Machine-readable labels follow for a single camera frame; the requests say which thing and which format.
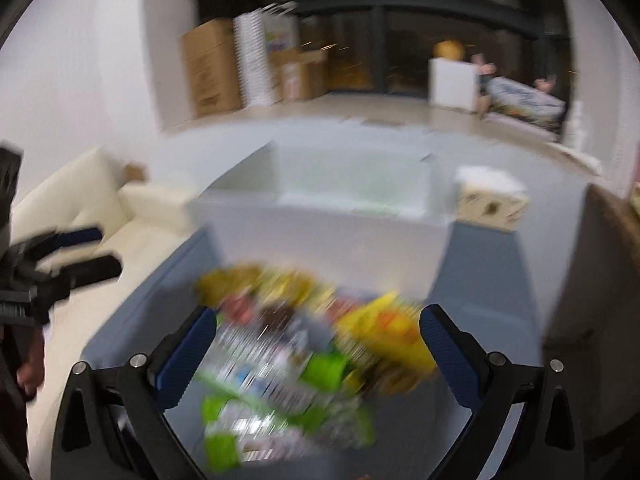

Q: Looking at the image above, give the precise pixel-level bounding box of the printed long flat box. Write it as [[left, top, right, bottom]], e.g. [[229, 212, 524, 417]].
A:
[[487, 77, 566, 133]]

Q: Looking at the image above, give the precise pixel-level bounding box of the cream sofa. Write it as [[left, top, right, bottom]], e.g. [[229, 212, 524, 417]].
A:
[[8, 146, 202, 480]]

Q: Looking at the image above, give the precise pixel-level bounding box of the green snack packet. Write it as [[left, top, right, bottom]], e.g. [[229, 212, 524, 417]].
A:
[[196, 323, 362, 415], [201, 394, 375, 474]]

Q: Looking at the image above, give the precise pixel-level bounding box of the white foam box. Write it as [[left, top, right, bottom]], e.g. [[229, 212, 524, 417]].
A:
[[428, 58, 477, 113]]

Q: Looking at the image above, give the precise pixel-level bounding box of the left hand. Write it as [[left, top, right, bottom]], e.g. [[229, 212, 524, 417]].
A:
[[16, 328, 44, 398]]

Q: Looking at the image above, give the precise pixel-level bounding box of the small open cardboard box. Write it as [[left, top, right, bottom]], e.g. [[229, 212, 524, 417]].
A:
[[270, 48, 328, 102]]

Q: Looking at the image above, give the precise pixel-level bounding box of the orange round fruit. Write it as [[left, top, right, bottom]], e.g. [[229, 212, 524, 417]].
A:
[[433, 39, 465, 62]]

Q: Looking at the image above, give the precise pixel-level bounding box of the large brown cardboard box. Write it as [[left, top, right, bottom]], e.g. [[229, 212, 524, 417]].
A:
[[181, 18, 242, 117]]

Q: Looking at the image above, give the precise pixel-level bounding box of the white cardboard box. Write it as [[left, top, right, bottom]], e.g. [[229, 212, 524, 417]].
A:
[[192, 143, 452, 299]]

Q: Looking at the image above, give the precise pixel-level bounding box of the yellow sunflower seed packet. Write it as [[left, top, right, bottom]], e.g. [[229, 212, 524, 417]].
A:
[[332, 292, 437, 396]]

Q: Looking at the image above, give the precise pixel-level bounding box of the tissue pack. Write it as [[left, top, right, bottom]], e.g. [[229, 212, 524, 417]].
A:
[[454, 166, 529, 232]]

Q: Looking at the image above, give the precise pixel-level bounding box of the brown side cabinet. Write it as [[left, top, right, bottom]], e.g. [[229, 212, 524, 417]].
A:
[[544, 184, 639, 439]]

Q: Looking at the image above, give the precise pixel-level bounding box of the green triangular pea packet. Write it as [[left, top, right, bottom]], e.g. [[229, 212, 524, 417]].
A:
[[194, 264, 262, 309]]

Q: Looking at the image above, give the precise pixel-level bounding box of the white dotted paper bag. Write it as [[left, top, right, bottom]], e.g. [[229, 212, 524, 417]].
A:
[[233, 2, 299, 107]]

